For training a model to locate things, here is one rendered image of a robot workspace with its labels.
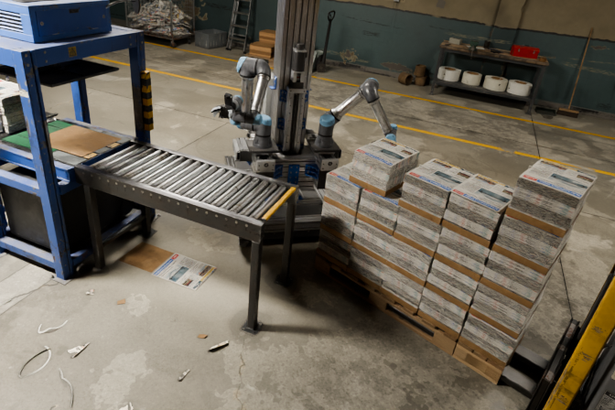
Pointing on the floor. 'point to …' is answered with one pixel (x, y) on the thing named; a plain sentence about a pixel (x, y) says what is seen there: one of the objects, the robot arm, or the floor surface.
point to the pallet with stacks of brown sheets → (265, 47)
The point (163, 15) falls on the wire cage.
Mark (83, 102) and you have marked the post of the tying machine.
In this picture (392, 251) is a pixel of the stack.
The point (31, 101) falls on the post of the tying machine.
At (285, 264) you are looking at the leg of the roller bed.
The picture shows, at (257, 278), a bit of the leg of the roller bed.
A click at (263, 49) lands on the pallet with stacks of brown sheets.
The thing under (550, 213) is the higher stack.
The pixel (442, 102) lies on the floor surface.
